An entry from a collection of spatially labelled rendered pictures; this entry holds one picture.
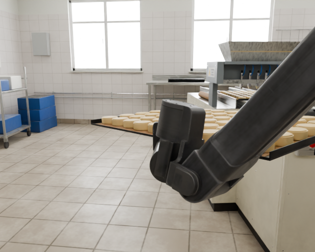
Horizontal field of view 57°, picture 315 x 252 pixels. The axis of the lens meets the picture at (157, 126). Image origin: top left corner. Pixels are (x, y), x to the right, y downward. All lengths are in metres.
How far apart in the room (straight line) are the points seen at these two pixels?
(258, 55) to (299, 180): 1.01
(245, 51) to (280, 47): 0.25
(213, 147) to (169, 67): 5.15
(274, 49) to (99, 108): 4.14
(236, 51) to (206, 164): 1.90
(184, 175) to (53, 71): 5.83
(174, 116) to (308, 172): 1.37
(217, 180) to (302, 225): 1.50
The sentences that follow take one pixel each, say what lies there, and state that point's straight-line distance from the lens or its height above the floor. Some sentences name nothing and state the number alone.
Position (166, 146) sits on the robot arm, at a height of 1.03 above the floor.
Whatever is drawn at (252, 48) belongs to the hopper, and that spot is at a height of 1.27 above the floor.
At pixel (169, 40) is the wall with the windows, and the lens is 5.54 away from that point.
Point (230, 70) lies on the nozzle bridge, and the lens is 2.28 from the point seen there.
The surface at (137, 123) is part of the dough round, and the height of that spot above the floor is 1.00.
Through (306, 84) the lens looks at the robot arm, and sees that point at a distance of 0.35.
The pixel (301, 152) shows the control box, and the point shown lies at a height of 0.72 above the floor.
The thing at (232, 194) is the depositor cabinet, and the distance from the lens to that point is 2.42.
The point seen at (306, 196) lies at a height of 0.46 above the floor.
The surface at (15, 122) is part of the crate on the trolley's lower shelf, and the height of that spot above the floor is 0.29.
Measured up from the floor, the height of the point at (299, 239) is 0.21.
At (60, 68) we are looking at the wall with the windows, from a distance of 6.10.
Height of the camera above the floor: 1.15
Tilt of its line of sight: 12 degrees down
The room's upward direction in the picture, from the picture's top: straight up
